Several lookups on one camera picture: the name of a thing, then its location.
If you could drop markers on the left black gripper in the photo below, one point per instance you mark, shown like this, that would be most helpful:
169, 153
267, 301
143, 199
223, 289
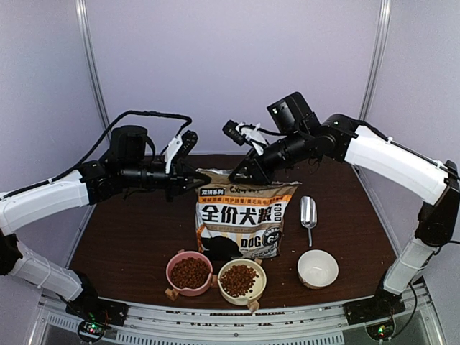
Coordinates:
179, 173

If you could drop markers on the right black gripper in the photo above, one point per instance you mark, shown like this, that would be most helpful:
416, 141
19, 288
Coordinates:
259, 174

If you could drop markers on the brown dog food bag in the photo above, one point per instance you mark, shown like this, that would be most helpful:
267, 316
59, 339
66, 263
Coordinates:
240, 220

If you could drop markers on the metal food scoop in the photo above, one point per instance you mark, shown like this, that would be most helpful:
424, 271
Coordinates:
308, 216

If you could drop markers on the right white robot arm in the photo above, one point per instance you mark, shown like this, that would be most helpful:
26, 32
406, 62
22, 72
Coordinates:
344, 139

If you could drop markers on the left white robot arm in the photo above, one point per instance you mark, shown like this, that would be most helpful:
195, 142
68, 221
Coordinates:
121, 167

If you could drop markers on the pink pet bowl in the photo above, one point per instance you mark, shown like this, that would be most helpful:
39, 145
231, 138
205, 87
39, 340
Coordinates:
187, 291

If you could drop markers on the yellow pet bowl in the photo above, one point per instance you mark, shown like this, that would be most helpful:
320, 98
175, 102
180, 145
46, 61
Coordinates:
257, 289

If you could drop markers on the brown kibble in pink bowl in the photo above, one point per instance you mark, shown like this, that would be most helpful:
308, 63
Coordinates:
189, 273

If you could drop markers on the brown kibble in yellow bowl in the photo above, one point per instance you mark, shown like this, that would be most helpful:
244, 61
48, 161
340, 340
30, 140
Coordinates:
238, 280

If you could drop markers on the wooden bowl stand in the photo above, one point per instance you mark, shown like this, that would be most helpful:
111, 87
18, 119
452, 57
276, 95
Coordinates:
169, 292

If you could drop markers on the white ceramic bowl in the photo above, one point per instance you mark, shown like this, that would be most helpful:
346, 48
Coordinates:
317, 269

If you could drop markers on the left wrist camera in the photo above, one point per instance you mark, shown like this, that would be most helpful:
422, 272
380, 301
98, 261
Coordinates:
179, 147

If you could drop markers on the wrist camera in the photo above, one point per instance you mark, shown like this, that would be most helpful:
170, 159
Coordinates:
242, 133
179, 147

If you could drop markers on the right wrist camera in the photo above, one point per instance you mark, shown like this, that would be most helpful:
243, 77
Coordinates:
242, 133

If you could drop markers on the front aluminium rail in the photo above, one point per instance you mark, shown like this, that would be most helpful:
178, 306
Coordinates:
312, 324

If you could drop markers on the right aluminium frame post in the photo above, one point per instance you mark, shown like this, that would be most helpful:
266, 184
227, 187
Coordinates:
380, 41

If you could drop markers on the aluminium frame post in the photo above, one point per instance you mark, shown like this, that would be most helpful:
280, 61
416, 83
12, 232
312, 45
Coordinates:
380, 41
83, 22

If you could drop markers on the left aluminium frame post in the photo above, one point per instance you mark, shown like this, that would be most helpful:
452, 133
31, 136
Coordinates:
83, 22

